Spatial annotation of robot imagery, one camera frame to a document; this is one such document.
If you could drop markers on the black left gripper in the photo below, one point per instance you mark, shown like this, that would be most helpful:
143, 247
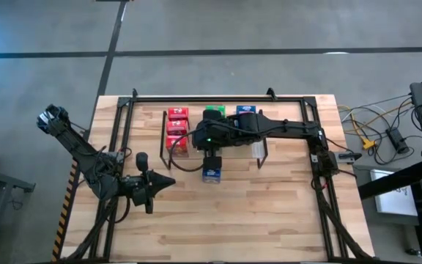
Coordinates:
137, 188

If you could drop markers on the black power adapter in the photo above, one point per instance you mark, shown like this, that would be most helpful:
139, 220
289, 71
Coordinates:
397, 140

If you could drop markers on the green Apple Jacks cereal box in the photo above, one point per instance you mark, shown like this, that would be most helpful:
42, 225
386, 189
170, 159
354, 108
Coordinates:
221, 108

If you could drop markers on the blue Frosted Flakes cereal box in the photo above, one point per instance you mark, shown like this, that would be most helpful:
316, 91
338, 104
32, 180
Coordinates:
245, 109
211, 176

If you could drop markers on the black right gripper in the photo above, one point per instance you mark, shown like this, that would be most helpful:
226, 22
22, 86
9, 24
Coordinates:
212, 133

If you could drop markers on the white paper sheet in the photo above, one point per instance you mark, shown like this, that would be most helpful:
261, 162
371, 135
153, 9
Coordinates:
394, 201

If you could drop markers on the black metal bar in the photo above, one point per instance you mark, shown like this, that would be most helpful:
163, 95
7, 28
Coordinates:
398, 179

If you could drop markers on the small black floor object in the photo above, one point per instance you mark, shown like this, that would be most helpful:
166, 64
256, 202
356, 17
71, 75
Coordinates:
411, 252

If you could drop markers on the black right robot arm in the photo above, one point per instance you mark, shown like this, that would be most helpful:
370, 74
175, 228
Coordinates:
288, 128

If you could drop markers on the black metal table frame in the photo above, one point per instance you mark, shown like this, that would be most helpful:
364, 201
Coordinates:
159, 99

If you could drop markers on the yellow black hazard tape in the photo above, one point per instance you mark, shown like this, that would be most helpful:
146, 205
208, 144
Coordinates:
64, 212

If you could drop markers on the grey metal stand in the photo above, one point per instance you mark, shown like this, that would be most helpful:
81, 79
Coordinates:
2, 179

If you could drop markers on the red Froot Loops cereal box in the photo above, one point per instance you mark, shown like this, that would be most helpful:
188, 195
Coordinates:
181, 144
177, 127
178, 113

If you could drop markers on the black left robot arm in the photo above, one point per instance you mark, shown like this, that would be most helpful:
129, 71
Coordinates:
75, 146

